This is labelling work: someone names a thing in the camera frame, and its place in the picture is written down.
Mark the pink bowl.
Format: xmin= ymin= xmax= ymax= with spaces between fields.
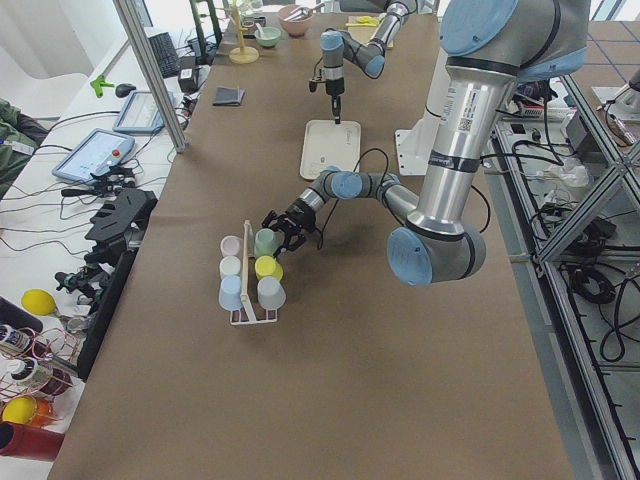
xmin=277 ymin=5 xmax=314 ymax=37

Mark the lower yellow ball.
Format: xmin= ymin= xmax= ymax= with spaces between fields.
xmin=1 ymin=396 xmax=37 ymax=425

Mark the black computer mouse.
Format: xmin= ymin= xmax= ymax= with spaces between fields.
xmin=115 ymin=83 xmax=136 ymax=98

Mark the grey folded cloth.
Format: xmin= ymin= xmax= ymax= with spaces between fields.
xmin=212 ymin=86 xmax=245 ymax=106

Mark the green clamp tool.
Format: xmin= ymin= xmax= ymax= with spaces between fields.
xmin=90 ymin=75 xmax=115 ymax=98

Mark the grey blue cup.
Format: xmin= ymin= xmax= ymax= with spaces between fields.
xmin=257 ymin=276 xmax=286 ymax=310

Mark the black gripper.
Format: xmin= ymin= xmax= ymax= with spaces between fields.
xmin=261 ymin=199 xmax=316 ymax=258

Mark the aluminium frame rail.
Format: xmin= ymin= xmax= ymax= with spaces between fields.
xmin=492 ymin=64 xmax=639 ymax=479

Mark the yellow cup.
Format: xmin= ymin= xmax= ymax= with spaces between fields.
xmin=254 ymin=255 xmax=284 ymax=281

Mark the black plastic stand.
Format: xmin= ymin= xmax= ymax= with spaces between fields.
xmin=76 ymin=188 xmax=158 ymax=381

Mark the wooden mug tree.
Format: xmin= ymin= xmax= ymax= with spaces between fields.
xmin=226 ymin=1 xmax=259 ymax=65

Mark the light blue cup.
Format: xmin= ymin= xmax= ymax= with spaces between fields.
xmin=218 ymin=275 xmax=243 ymax=312

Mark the green bowl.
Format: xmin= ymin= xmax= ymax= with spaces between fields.
xmin=254 ymin=25 xmax=282 ymax=48

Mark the red cylinder container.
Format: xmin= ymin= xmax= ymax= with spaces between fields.
xmin=1 ymin=422 xmax=65 ymax=461

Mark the green cup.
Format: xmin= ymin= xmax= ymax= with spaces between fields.
xmin=254 ymin=228 xmax=280 ymax=259

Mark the teach pendant tablet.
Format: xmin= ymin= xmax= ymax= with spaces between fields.
xmin=51 ymin=129 xmax=135 ymax=184
xmin=112 ymin=90 xmax=164 ymax=135

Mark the wooden cutting board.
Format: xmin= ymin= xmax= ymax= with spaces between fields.
xmin=345 ymin=13 xmax=386 ymax=44

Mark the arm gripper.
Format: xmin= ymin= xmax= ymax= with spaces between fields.
xmin=309 ymin=76 xmax=345 ymax=124

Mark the black keyboard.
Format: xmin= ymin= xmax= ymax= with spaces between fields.
xmin=148 ymin=32 xmax=180 ymax=78

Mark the aluminium frame post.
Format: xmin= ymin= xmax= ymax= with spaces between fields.
xmin=113 ymin=0 xmax=187 ymax=154

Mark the cream rabbit tray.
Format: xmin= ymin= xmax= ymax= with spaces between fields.
xmin=299 ymin=120 xmax=361 ymax=180

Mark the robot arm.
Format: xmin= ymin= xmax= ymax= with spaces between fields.
xmin=262 ymin=1 xmax=422 ymax=257
xmin=263 ymin=1 xmax=589 ymax=286

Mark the white cup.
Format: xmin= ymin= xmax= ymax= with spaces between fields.
xmin=219 ymin=255 xmax=242 ymax=280

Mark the white wire cup rack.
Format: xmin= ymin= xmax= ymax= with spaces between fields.
xmin=229 ymin=219 xmax=279 ymax=326

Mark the pink cup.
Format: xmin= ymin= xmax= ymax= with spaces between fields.
xmin=220 ymin=235 xmax=244 ymax=257

